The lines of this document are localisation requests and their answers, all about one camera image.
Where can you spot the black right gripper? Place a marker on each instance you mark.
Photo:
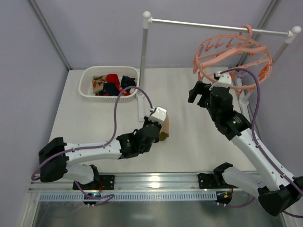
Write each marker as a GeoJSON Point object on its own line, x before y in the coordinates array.
{"type": "Point", "coordinates": [205, 96]}

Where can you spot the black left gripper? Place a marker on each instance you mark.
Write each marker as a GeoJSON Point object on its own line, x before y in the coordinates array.
{"type": "Point", "coordinates": [155, 128]}

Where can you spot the beige striped ribbed sock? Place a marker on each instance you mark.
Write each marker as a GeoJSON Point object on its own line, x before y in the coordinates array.
{"type": "Point", "coordinates": [164, 132]}

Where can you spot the pink round clip hanger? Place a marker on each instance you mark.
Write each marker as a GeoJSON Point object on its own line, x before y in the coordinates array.
{"type": "Point", "coordinates": [234, 56]}

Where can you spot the navy sock red toe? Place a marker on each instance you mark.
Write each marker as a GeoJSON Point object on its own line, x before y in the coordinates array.
{"type": "Point", "coordinates": [126, 82]}

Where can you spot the navy sock beige toe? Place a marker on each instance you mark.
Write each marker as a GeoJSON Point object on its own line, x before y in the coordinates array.
{"type": "Point", "coordinates": [109, 89]}

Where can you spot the beige orange argyle sock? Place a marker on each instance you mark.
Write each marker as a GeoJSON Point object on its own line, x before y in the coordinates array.
{"type": "Point", "coordinates": [98, 83]}

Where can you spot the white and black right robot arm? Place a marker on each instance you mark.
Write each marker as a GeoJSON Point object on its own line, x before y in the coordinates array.
{"type": "Point", "coordinates": [238, 130]}

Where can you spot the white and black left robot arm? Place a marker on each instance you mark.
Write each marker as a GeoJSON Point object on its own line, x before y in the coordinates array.
{"type": "Point", "coordinates": [59, 160]}

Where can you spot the white perforated plastic basket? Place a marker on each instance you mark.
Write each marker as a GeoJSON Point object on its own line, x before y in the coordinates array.
{"type": "Point", "coordinates": [85, 87]}

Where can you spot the silver white clothes rack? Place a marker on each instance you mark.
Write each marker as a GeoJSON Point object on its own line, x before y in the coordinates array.
{"type": "Point", "coordinates": [242, 91]}

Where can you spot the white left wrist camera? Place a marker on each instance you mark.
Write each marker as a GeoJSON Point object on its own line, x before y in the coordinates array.
{"type": "Point", "coordinates": [158, 114]}

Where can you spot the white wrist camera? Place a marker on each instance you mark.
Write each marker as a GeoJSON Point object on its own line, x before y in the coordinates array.
{"type": "Point", "coordinates": [222, 80]}
{"type": "Point", "coordinates": [158, 114]}

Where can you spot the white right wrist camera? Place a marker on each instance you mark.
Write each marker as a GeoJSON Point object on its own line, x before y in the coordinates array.
{"type": "Point", "coordinates": [222, 80]}

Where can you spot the aluminium mounting rail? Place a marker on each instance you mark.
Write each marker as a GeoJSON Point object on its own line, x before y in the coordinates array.
{"type": "Point", "coordinates": [151, 180]}

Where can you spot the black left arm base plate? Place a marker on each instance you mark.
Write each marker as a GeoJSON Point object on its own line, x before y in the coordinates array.
{"type": "Point", "coordinates": [104, 182]}

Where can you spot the grey slotted cable duct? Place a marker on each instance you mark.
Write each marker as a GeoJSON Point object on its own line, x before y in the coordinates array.
{"type": "Point", "coordinates": [131, 196]}

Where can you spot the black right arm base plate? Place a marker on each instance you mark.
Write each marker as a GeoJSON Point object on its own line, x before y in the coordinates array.
{"type": "Point", "coordinates": [212, 181]}

